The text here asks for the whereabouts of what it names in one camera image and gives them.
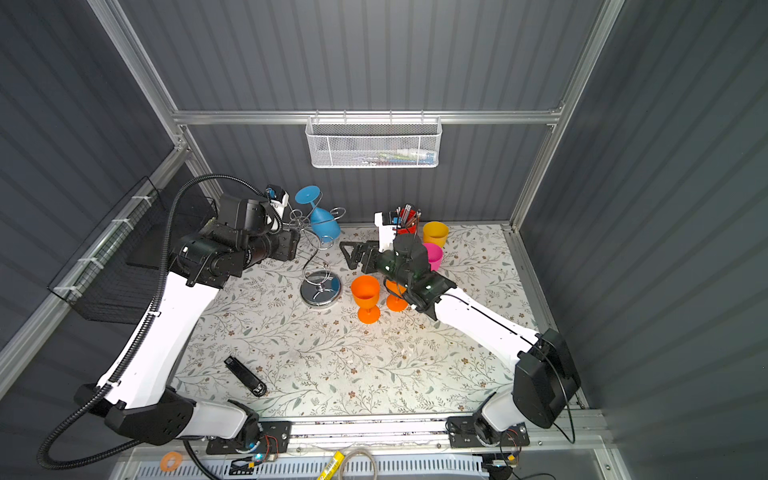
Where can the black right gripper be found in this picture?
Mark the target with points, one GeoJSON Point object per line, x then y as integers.
{"type": "Point", "coordinates": [371, 249]}

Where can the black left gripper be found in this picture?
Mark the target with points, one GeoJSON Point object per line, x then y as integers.
{"type": "Point", "coordinates": [287, 245]}

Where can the orange wine glass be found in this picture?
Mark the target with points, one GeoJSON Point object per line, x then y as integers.
{"type": "Point", "coordinates": [366, 292]}
{"type": "Point", "coordinates": [395, 301]}

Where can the chrome wine glass rack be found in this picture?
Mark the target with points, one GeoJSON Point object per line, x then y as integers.
{"type": "Point", "coordinates": [320, 286]}

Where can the pink wine glass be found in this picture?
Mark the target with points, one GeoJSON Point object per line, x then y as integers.
{"type": "Point", "coordinates": [435, 255]}

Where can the yellow wine glass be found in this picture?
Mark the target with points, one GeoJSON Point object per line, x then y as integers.
{"type": "Point", "coordinates": [435, 233]}

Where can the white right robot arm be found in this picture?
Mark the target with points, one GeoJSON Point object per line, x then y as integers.
{"type": "Point", "coordinates": [545, 376]}

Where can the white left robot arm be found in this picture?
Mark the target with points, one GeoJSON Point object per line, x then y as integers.
{"type": "Point", "coordinates": [134, 396]}

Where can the blue wine glass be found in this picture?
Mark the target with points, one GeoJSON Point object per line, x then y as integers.
{"type": "Point", "coordinates": [322, 222]}

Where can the red pencil cup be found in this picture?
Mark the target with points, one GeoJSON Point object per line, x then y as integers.
{"type": "Point", "coordinates": [408, 224]}

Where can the pencils in red cup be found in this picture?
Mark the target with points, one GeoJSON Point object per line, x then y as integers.
{"type": "Point", "coordinates": [401, 211]}

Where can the black stapler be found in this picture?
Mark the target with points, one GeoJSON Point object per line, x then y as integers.
{"type": "Point", "coordinates": [248, 379]}

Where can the yellow marker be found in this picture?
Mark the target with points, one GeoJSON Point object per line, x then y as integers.
{"type": "Point", "coordinates": [332, 466]}

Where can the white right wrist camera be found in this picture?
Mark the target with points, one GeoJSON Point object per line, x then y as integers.
{"type": "Point", "coordinates": [387, 229]}

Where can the white wire wall basket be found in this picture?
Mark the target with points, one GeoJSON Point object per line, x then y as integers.
{"type": "Point", "coordinates": [390, 144]}

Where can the black wire side basket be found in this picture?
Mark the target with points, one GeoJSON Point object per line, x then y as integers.
{"type": "Point", "coordinates": [111, 277]}

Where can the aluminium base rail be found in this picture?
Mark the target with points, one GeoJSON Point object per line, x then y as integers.
{"type": "Point", "coordinates": [427, 433]}

